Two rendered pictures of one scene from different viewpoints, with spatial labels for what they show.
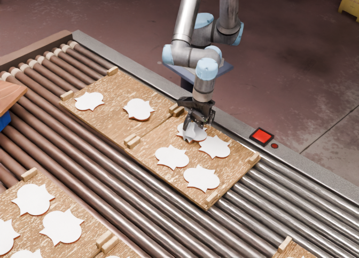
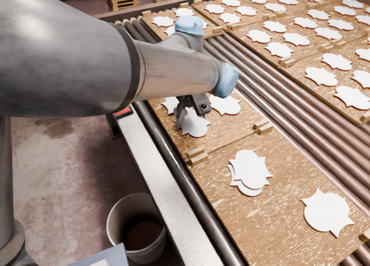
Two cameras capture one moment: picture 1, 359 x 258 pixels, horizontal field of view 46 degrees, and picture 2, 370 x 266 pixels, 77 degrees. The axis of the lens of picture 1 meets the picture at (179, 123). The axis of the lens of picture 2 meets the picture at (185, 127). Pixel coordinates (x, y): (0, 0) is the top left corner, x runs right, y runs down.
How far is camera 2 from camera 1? 1.88 m
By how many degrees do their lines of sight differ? 87
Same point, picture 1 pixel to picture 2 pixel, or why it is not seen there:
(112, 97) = (287, 213)
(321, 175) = not seen: hidden behind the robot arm
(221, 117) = (142, 144)
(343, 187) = not seen: hidden behind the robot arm
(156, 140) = (234, 126)
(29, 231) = (345, 80)
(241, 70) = not seen: outside the picture
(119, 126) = (276, 155)
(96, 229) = (294, 71)
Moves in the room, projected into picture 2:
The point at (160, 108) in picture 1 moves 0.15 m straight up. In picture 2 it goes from (216, 171) to (222, 140)
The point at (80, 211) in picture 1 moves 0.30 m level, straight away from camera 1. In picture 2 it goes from (308, 83) to (332, 138)
